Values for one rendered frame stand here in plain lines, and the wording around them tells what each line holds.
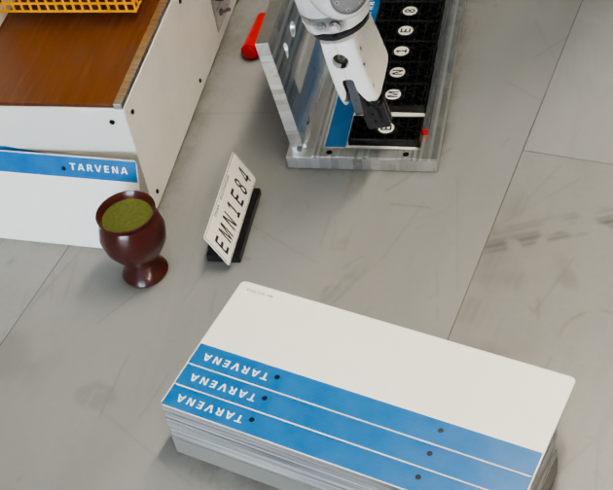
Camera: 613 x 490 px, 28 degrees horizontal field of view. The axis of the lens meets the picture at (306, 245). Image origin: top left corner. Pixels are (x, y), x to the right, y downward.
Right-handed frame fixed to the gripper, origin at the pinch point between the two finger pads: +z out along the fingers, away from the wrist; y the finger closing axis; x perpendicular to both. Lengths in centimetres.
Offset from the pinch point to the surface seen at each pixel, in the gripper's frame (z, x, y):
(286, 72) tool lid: -8.2, 10.0, 0.8
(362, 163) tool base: 6.8, 3.9, -1.9
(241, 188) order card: 1.8, 18.0, -9.4
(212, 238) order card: -0.3, 18.5, -20.6
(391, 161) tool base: 7.1, -0.2, -1.9
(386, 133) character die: 5.3, 0.5, 1.9
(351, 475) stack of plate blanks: 2, -5, -55
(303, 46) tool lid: -4.1, 11.4, 12.0
